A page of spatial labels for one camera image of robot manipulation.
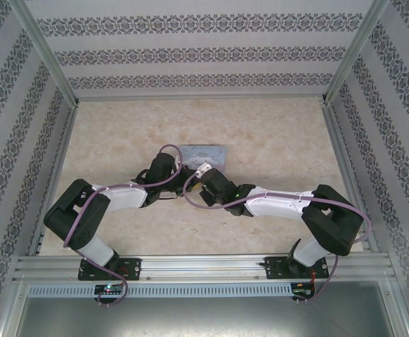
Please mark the cartoon print tin box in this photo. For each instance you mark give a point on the cartoon print tin box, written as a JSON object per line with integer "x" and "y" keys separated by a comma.
{"x": 208, "y": 156}

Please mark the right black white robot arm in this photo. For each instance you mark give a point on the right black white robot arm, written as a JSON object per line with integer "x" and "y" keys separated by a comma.
{"x": 331, "y": 224}

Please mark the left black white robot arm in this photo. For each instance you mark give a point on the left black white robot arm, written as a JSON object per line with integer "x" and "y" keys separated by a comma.
{"x": 85, "y": 224}

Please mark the grey metal sheet panel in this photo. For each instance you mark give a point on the grey metal sheet panel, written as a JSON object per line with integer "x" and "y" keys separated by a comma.
{"x": 204, "y": 316}

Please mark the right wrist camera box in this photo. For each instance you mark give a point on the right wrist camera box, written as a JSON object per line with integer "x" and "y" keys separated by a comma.
{"x": 204, "y": 171}

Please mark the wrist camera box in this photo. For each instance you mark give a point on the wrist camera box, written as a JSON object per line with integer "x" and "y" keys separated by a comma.
{"x": 178, "y": 162}
{"x": 204, "y": 171}

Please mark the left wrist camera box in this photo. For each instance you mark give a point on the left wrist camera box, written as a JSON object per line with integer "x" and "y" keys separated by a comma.
{"x": 178, "y": 162}

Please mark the aluminium mounting rail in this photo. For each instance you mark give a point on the aluminium mounting rail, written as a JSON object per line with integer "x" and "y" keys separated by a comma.
{"x": 204, "y": 267}

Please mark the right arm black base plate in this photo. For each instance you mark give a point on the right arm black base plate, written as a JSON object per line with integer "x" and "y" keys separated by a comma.
{"x": 273, "y": 268}

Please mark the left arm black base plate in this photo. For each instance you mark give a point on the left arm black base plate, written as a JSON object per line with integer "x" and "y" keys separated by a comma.
{"x": 133, "y": 268}

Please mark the aluminium side rail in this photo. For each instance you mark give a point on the aluminium side rail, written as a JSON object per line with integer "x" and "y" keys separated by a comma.
{"x": 348, "y": 158}
{"x": 55, "y": 158}

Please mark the aluminium frame post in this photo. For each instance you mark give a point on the aluminium frame post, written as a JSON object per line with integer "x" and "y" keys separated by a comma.
{"x": 355, "y": 49}
{"x": 43, "y": 49}

